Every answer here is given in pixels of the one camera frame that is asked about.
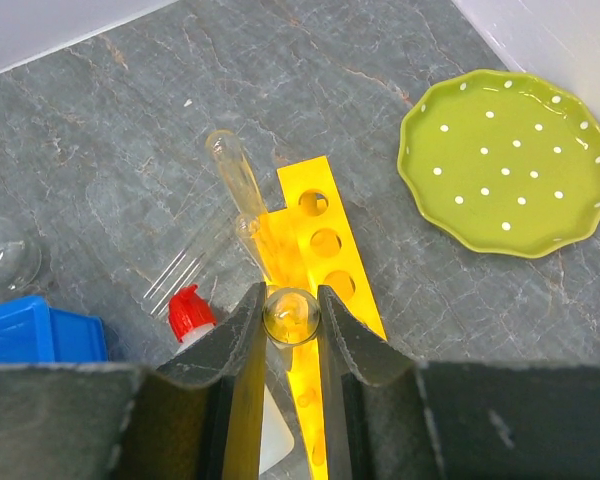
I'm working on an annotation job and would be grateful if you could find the yellow test tube rack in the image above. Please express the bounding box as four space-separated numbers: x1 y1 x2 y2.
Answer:
255 156 387 479

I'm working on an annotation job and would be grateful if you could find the green polka dot plate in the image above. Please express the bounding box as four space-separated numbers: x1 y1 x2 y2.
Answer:
397 69 600 259

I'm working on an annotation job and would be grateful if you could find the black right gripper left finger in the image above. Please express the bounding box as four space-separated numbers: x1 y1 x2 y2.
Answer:
110 283 266 479

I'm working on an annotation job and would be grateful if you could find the white wash bottle red cap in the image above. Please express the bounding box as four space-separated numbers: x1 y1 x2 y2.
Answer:
168 285 295 474

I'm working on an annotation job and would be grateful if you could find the blue divided plastic bin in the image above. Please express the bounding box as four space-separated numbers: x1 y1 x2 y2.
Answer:
0 296 108 364

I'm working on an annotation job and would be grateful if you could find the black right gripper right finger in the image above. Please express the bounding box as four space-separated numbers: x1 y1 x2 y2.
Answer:
317 286 443 479

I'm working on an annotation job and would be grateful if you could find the round glass flask white stopper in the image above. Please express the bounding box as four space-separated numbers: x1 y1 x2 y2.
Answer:
0 216 42 294

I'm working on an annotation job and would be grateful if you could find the clear glass test tube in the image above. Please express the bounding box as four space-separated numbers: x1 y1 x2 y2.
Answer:
235 213 281 296
262 287 321 372
205 130 267 216
140 210 234 318

